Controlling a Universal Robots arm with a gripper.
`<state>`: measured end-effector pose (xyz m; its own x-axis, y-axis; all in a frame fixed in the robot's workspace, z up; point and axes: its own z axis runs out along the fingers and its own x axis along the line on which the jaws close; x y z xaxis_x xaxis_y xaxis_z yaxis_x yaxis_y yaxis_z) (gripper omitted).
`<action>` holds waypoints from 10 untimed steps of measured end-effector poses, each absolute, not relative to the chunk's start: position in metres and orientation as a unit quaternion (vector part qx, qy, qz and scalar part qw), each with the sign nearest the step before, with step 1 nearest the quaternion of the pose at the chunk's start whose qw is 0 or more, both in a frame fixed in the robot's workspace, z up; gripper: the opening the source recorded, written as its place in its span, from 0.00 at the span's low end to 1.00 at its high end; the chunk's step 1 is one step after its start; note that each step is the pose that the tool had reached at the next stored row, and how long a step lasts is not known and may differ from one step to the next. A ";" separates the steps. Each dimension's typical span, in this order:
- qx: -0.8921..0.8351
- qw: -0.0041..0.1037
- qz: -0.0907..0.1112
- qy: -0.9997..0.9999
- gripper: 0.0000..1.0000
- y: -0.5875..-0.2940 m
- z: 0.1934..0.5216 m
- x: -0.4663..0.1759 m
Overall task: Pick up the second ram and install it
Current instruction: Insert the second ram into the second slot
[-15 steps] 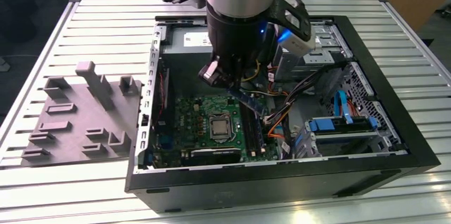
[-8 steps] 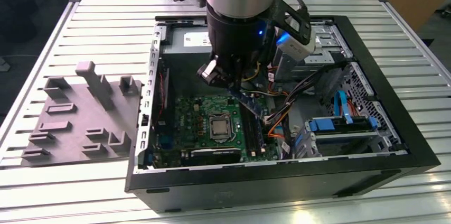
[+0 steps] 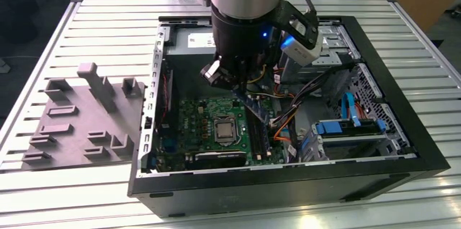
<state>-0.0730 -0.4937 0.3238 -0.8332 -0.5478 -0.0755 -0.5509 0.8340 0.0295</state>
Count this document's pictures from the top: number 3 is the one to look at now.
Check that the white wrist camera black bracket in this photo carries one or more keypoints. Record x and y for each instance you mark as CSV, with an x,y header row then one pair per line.
x,y
300,53

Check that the black case fan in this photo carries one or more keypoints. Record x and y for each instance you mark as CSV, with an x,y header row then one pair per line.
x,y
168,91

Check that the grey power supply unit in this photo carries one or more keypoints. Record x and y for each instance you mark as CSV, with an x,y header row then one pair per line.
x,y
187,72

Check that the hard disk in blue carrier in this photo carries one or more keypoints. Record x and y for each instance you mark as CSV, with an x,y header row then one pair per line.
x,y
330,127

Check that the black PC case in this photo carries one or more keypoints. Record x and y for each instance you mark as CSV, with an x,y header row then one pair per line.
x,y
288,191

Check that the green motherboard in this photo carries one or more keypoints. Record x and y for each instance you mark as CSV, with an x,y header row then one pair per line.
x,y
195,110

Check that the grey metal disk bay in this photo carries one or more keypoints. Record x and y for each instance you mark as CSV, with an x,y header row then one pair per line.
x,y
356,138

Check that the black RAM slot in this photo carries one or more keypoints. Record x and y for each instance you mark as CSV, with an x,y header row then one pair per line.
x,y
255,142

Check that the grey metal drive cage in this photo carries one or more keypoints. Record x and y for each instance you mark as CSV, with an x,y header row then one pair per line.
x,y
335,59

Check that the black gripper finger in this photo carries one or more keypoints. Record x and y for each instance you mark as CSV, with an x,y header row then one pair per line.
x,y
216,75
248,75

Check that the black graphics card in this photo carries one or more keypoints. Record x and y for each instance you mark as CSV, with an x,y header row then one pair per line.
x,y
220,158

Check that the silver CPU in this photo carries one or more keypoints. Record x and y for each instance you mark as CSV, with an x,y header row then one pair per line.
x,y
224,129

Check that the grey plastic parts rack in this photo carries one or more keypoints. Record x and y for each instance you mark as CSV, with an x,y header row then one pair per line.
x,y
90,121

